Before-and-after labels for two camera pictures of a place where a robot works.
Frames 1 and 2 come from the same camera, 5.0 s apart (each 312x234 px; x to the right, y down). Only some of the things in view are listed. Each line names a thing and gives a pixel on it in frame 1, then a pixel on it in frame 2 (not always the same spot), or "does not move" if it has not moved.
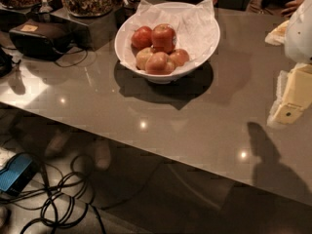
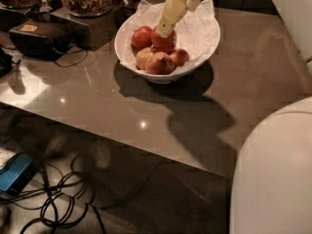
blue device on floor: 19,173 does not move
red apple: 164,38 does not move
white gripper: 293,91 → 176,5
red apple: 159,63 does not move
